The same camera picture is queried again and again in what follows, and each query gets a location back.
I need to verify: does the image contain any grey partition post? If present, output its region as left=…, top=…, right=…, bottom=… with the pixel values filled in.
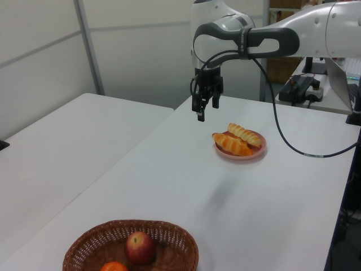
left=73, top=0, right=105, bottom=96
left=258, top=0, right=272, bottom=103

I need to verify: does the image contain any brown woven basket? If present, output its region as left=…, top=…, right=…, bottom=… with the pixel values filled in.
left=62, top=219, right=200, bottom=271

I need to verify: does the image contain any brown textured box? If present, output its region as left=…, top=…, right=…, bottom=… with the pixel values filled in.
left=266, top=56, right=303, bottom=84

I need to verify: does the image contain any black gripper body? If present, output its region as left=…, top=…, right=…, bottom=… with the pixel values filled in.
left=194, top=67, right=223, bottom=95

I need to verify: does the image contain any brown cabinet panel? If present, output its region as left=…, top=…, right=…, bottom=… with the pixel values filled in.
left=270, top=11, right=294, bottom=23

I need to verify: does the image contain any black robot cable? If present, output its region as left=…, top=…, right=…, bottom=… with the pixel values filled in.
left=189, top=49, right=361, bottom=158

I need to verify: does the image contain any orange mandarin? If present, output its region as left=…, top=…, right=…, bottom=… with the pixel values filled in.
left=100, top=261, right=129, bottom=271

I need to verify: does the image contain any silver laptop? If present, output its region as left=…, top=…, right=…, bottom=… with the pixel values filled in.
left=324, top=58, right=361, bottom=112

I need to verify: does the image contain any orange striped bread roll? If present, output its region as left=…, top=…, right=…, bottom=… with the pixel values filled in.
left=227, top=122, right=262, bottom=148

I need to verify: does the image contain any red apple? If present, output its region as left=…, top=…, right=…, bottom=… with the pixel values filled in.
left=125, top=231, right=156, bottom=265

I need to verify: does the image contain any pink plate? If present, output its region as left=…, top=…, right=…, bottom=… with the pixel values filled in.
left=214, top=129, right=267, bottom=161

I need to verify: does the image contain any braided golden bread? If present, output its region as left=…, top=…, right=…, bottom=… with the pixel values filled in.
left=212, top=132, right=254, bottom=157

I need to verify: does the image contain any black power unit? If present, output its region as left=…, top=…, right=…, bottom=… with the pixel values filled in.
left=279, top=75, right=324, bottom=104

